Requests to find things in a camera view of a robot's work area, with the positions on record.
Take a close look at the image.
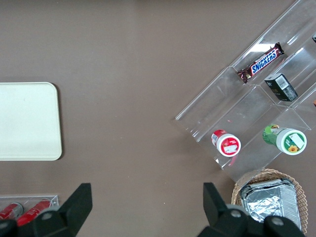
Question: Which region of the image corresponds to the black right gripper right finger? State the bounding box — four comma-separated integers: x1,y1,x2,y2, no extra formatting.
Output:
197,182,307,237

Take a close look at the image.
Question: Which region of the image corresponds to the Snickers chocolate bar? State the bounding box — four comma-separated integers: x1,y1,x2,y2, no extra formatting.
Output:
237,42,285,83

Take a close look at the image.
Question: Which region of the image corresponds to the aluminium foil container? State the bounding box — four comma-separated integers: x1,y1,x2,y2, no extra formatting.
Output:
238,178,303,232

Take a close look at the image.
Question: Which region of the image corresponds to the white plastic tray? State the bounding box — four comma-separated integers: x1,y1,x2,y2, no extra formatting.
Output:
0,81,63,161

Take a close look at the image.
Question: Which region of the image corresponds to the round wicker basket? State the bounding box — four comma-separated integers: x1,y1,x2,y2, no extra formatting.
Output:
231,168,308,235

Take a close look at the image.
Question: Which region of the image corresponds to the small black carton box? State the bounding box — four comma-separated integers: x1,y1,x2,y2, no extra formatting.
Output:
264,73,299,102

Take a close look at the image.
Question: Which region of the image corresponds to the clear acrylic can holder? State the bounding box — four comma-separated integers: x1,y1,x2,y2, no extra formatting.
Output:
0,195,59,221

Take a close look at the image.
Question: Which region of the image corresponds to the red lidded yogurt cup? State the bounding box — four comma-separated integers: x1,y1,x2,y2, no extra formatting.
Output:
210,129,242,158

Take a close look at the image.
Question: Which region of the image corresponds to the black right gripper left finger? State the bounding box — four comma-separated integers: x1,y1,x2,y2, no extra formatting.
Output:
0,182,93,237

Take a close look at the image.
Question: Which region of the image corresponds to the green lidded snack cup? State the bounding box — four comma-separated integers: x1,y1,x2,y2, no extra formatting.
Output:
262,123,308,156

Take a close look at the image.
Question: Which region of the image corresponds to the red soda can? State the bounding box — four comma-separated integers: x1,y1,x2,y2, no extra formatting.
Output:
0,202,24,221
16,199,53,228

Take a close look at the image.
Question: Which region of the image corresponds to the clear acrylic stepped display stand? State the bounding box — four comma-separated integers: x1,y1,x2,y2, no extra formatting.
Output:
174,0,316,184

